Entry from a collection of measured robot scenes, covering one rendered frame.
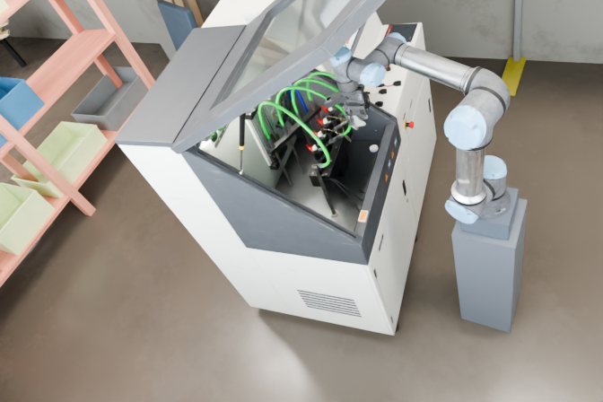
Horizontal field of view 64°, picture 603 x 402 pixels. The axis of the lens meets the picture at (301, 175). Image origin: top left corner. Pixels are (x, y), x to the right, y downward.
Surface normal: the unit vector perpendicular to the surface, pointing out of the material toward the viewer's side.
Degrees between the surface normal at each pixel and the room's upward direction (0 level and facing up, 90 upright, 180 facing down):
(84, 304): 0
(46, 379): 0
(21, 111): 90
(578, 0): 90
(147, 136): 0
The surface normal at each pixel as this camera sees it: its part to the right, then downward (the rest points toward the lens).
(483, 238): -0.29, -0.63
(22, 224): 0.88, 0.12
